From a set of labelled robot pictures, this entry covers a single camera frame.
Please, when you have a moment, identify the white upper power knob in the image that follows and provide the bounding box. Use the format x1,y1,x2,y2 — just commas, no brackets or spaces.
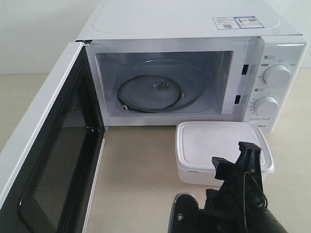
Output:
263,65,291,87

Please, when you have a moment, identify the white Midea microwave body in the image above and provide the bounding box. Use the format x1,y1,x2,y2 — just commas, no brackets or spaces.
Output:
76,0,308,133

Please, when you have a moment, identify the black turntable roller ring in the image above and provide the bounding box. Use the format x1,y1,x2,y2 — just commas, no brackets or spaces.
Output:
117,74,186,113

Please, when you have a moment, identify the white microwave door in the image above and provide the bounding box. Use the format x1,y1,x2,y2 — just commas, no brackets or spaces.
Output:
0,41,105,233

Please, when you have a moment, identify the white lidded plastic container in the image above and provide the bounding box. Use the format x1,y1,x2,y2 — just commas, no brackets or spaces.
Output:
175,121,275,186

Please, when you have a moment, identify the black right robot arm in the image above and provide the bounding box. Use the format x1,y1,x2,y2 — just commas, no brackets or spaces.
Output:
195,142,287,233

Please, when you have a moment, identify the white lower timer knob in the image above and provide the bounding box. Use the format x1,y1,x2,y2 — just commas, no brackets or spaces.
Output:
254,96,278,116

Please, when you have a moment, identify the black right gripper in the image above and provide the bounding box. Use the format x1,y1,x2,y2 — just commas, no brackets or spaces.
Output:
194,141,267,233

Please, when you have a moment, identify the white blue label sticker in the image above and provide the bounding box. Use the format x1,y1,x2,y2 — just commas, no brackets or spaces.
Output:
212,16,264,30

